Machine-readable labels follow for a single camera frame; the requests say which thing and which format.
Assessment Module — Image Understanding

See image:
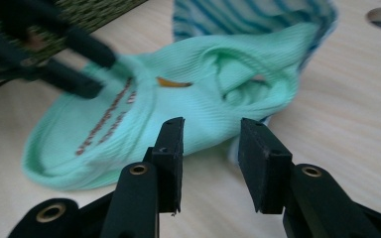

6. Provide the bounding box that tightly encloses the mint green sock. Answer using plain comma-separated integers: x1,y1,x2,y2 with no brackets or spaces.
21,21,320,192

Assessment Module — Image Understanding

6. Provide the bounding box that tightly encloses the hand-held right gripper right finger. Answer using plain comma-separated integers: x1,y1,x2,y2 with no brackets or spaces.
237,117,294,215

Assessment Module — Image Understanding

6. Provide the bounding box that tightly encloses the blue striped sock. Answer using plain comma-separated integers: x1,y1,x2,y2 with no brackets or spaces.
172,0,340,166

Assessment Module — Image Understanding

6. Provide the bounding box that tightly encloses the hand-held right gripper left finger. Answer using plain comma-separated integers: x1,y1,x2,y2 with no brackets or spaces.
144,116,186,215

